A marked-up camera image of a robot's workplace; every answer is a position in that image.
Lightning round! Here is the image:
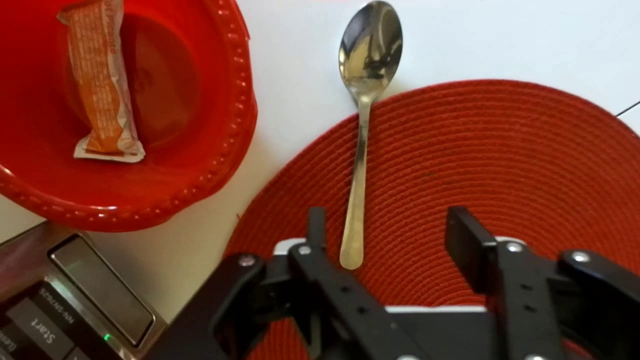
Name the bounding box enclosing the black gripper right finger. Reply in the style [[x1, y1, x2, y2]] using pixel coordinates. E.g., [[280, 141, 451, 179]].
[[443, 206, 640, 360]]

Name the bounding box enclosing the silver metal spoon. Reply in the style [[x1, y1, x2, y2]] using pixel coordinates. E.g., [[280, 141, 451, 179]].
[[338, 0, 404, 269]]

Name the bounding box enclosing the orange snack packet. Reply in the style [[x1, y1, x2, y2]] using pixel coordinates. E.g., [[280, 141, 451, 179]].
[[58, 0, 145, 164]]

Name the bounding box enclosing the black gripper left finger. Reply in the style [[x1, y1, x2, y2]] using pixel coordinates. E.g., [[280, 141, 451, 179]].
[[145, 208, 428, 360]]

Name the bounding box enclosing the red plastic bowl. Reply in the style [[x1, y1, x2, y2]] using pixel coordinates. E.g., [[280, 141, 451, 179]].
[[0, 0, 257, 231]]

